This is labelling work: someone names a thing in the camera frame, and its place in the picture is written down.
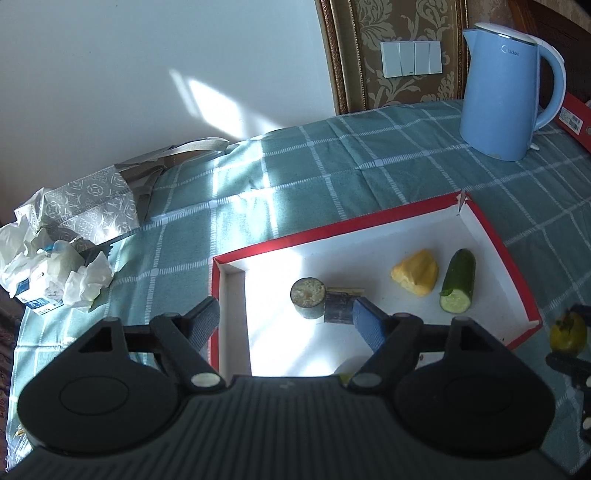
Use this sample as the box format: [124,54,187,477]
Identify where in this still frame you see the gold framed damask wall panel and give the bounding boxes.
[314,0,513,116]

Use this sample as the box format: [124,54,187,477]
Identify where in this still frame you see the small green tomato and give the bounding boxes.
[549,309,587,355]

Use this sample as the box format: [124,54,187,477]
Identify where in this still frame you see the blue electric kettle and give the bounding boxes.
[458,22,568,162]

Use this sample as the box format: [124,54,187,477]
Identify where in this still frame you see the cut cucumber half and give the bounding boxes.
[438,248,476,315]

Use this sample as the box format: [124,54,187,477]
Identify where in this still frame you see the red cardboard box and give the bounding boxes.
[209,190,543,377]

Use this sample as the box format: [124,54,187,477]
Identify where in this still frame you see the white light switch panel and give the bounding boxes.
[381,39,443,78]

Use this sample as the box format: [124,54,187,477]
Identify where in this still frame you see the grey patterned tissue box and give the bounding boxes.
[44,137,241,243]

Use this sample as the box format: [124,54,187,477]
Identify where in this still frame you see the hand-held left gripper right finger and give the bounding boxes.
[347,296,504,394]

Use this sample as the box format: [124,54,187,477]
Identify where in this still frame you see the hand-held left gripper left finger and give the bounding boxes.
[76,296,228,394]

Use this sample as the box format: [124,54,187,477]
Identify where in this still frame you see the red carton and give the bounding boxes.
[556,92,591,153]

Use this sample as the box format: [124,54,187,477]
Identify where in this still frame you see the small yellow jackfruit piece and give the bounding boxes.
[390,248,439,296]

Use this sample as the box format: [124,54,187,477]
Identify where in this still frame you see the white blue tissue pack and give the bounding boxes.
[18,240,88,317]

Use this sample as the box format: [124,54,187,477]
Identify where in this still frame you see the crumpled white tissue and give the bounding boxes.
[62,251,115,312]

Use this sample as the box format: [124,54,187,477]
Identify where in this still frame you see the green plaid tablecloth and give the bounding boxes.
[4,97,591,467]

